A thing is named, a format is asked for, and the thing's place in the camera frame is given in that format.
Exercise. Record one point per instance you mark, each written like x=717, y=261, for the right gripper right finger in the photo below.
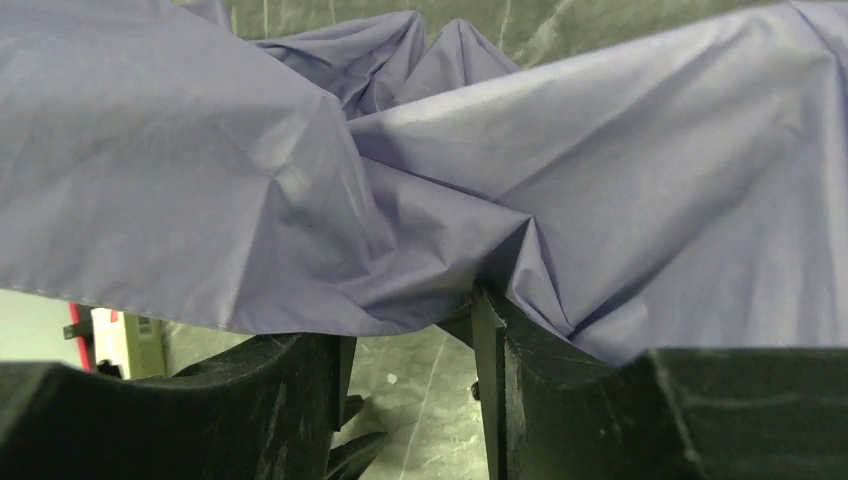
x=551, y=411

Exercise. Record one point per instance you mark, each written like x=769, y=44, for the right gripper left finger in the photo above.
x=264, y=409

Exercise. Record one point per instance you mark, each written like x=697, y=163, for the lavender folding umbrella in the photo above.
x=686, y=189

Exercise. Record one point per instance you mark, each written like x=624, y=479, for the small beige box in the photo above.
x=127, y=345

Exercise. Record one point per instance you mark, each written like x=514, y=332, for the pink framed whiteboard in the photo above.
x=81, y=331

